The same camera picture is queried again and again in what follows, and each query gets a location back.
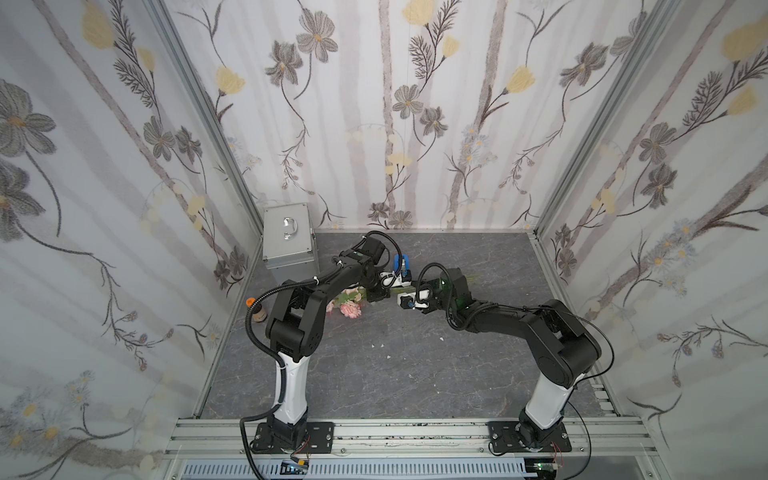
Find artificial flower bouquet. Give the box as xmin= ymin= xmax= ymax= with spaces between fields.
xmin=323 ymin=272 xmax=481 ymax=320

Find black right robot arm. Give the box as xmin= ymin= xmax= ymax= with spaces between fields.
xmin=412 ymin=262 xmax=602 ymax=451

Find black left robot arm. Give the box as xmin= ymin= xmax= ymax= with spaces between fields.
xmin=238 ymin=230 xmax=404 ymax=479

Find silver aluminium case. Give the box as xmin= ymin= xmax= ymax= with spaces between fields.
xmin=262 ymin=203 xmax=319 ymax=285

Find brown bottle with orange cap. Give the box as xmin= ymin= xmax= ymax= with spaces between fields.
xmin=246 ymin=297 xmax=267 ymax=323

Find left wrist camera white housing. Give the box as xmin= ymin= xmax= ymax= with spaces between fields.
xmin=380 ymin=272 xmax=412 ymax=288

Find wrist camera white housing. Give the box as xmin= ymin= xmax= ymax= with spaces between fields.
xmin=380 ymin=272 xmax=412 ymax=288
xmin=397 ymin=288 xmax=431 ymax=310

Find right wrist camera white housing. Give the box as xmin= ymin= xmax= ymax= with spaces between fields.
xmin=397 ymin=288 xmax=431 ymax=310

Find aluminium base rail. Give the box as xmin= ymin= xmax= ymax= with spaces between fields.
xmin=157 ymin=417 xmax=671 ymax=479

